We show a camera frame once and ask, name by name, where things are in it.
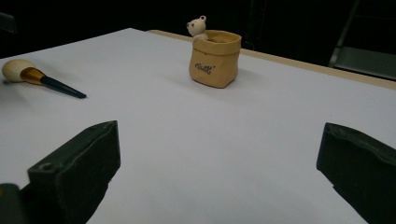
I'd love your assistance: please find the tan bear pen holder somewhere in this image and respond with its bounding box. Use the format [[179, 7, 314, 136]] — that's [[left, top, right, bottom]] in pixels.
[[186, 15, 243, 90]]

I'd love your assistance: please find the white table mat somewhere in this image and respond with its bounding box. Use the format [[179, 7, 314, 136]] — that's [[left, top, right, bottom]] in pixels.
[[0, 27, 396, 224]]

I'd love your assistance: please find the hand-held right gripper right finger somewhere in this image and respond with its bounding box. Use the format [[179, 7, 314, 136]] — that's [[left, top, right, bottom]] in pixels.
[[316, 121, 396, 224]]

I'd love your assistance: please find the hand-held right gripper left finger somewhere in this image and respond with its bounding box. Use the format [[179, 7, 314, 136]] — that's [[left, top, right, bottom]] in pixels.
[[19, 119, 121, 224]]

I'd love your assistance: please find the orange ball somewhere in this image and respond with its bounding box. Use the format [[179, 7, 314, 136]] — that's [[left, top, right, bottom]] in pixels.
[[1, 59, 88, 100]]

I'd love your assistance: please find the grey metal shelf stand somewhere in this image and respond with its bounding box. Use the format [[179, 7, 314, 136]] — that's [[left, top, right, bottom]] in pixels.
[[328, 0, 396, 81]]

